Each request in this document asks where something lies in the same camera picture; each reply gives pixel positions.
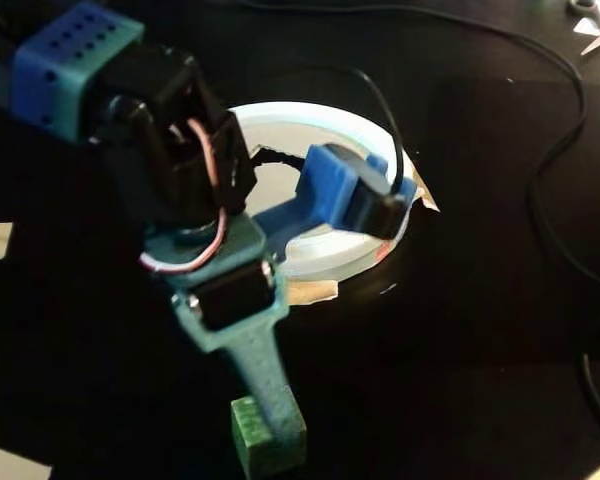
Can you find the blue and black robot arm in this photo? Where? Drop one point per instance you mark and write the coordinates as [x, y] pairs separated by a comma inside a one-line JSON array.
[[150, 100]]

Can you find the green square wooden block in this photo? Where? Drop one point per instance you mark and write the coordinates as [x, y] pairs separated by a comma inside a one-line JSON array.
[[250, 440]]

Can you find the small white paper scrap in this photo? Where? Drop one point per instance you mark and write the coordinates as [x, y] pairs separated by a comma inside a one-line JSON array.
[[586, 26]]

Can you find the white paper sheet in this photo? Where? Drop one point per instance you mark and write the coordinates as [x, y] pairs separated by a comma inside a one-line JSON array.
[[10, 465]]

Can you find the black round wrist camera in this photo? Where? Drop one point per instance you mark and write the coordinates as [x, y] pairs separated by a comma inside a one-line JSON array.
[[375, 210]]

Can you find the silver scissors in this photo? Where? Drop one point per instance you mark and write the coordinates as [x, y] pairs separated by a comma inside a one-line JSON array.
[[597, 42]]

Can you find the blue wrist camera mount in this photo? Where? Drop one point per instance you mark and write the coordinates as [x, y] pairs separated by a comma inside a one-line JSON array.
[[325, 185]]

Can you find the long masking tape strip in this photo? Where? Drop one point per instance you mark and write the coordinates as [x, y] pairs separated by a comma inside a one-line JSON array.
[[315, 292]]

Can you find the teal gripper with servo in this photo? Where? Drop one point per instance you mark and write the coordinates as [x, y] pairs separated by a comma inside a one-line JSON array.
[[232, 302]]

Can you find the short folded masking tape piece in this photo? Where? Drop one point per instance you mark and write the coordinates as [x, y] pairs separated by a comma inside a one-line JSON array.
[[426, 196]]

